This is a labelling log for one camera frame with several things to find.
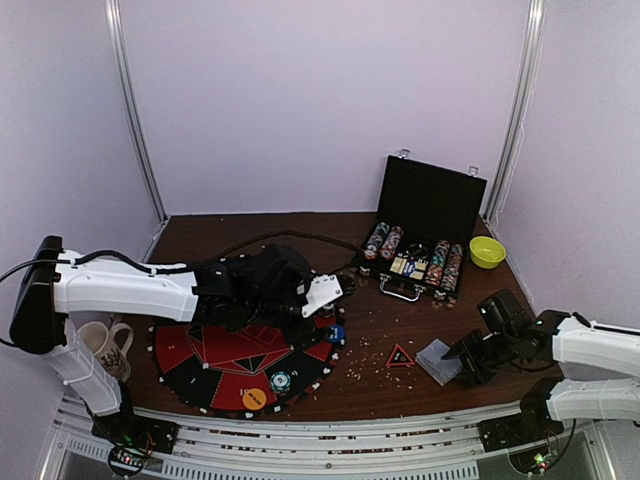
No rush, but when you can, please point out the purple 500 poker chip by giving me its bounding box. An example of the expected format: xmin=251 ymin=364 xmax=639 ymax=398
xmin=318 ymin=305 xmax=336 ymax=318

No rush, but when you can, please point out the aluminium frame post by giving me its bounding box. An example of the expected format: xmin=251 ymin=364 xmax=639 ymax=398
xmin=484 ymin=0 xmax=547 ymax=225
xmin=104 ymin=0 xmax=169 ymax=223

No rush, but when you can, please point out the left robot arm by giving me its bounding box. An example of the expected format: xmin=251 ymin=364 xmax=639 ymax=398
xmin=7 ymin=235 xmax=356 ymax=444

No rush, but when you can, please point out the red black triangle card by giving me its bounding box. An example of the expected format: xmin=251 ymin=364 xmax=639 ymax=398
xmin=386 ymin=344 xmax=415 ymax=368

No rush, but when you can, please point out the black poker chip case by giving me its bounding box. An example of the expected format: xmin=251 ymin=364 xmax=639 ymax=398
xmin=356 ymin=156 xmax=487 ymax=305

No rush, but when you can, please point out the grey playing card deck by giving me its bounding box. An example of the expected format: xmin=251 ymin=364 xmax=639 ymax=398
xmin=415 ymin=339 xmax=462 ymax=386

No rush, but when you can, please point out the right inner poker chip row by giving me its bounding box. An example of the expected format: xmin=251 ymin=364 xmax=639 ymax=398
xmin=426 ymin=240 xmax=450 ymax=286

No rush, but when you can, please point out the poker chip row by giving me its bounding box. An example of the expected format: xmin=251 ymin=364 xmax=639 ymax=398
xmin=426 ymin=240 xmax=450 ymax=286
xmin=363 ymin=222 xmax=390 ymax=260
xmin=379 ymin=226 xmax=404 ymax=260
xmin=441 ymin=244 xmax=464 ymax=291

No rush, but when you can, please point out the aluminium frame post left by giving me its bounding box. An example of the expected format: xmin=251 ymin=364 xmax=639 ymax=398
xmin=104 ymin=0 xmax=169 ymax=223

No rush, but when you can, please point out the right outer poker chip row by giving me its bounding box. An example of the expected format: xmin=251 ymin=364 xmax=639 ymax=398
xmin=441 ymin=244 xmax=464 ymax=291

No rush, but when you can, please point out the blue texas holdem card box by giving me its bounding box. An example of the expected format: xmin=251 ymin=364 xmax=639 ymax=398
xmin=390 ymin=256 xmax=427 ymax=281

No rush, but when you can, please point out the left inner poker chip row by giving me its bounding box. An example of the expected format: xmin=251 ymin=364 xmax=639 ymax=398
xmin=379 ymin=226 xmax=404 ymax=260

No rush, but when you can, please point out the white patterned mug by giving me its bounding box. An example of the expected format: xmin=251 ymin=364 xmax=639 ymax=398
xmin=78 ymin=322 xmax=134 ymax=383

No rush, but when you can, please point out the blue small blind button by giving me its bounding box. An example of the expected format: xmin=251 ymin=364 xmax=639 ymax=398
xmin=326 ymin=324 xmax=346 ymax=344

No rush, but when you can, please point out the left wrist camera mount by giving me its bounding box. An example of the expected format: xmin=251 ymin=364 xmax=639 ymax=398
xmin=301 ymin=274 xmax=356 ymax=318

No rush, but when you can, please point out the orange big blind button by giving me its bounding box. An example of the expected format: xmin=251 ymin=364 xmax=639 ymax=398
xmin=242 ymin=387 xmax=267 ymax=411

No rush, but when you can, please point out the aluminium frame post right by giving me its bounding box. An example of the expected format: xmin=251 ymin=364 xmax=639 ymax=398
xmin=484 ymin=0 xmax=547 ymax=225

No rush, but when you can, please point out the left outer poker chip row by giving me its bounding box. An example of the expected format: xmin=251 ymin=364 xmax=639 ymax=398
xmin=363 ymin=222 xmax=390 ymax=260

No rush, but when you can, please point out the yellow-green plastic bowl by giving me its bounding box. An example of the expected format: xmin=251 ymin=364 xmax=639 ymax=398
xmin=469 ymin=236 xmax=507 ymax=270

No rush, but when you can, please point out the round red black poker mat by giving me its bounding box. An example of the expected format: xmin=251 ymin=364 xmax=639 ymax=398
xmin=148 ymin=305 xmax=346 ymax=419

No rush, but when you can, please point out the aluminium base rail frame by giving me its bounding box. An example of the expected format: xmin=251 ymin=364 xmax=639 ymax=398
xmin=49 ymin=392 xmax=601 ymax=480

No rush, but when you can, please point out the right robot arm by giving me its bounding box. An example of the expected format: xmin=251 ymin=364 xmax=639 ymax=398
xmin=443 ymin=289 xmax=639 ymax=445

